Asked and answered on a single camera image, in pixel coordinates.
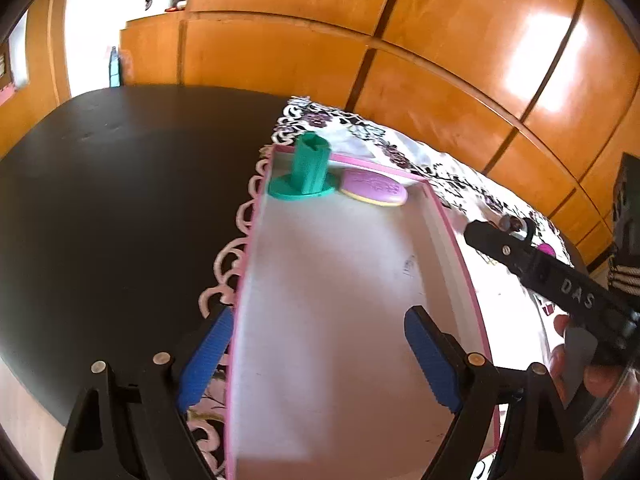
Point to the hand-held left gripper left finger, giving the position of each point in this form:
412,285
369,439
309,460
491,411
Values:
207,355

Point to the pink rimmed white tray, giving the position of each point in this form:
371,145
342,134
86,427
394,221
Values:
325,285

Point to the wooden door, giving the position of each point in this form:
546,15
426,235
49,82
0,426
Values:
37,85

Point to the teal plastic stand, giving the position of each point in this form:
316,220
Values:
310,165

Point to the person's right hand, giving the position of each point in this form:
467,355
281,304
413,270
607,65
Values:
557,365

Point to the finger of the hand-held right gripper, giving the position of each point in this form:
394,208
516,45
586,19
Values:
487,242
512,223

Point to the magenta plastic strainer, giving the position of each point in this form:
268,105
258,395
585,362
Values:
546,250

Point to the wooden wardrobe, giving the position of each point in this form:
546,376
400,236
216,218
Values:
450,35

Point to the embroidered white floral tablecloth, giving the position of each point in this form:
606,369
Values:
400,150

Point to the blue bottle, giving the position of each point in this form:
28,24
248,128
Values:
114,67

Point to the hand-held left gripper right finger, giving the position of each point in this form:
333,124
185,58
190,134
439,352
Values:
430,360

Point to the purple oval case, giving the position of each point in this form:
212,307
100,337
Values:
372,187

